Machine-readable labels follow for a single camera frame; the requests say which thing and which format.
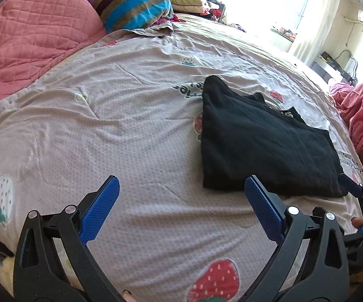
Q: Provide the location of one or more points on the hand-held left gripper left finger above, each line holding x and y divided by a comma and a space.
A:
99, 209

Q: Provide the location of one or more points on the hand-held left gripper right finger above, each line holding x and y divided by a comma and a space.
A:
263, 210

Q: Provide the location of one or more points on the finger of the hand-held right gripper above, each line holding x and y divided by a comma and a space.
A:
349, 184

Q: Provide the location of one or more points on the black shirt with orange patches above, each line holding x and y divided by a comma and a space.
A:
263, 144

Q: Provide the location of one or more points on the pile of clothes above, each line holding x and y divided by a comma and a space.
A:
190, 0

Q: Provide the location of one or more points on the person's right hand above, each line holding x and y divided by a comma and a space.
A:
357, 222

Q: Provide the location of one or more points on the person's left hand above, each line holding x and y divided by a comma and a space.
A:
128, 296

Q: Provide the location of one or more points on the strawberry printed bed sheet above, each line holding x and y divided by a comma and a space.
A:
106, 116

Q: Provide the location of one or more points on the dark desk with clutter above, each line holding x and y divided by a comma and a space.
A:
332, 67

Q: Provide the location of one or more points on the curved metal tube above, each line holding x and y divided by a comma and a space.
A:
348, 56

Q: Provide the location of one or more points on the colourful cloth on sill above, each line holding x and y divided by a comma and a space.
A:
283, 33

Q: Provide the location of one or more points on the white curtain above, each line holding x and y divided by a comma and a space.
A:
313, 19

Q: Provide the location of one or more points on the pink quilted blanket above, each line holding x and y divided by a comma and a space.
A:
27, 31

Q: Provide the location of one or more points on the magenta cloth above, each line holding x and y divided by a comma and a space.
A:
168, 20

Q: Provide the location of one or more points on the striped pillow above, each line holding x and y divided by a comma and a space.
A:
131, 9

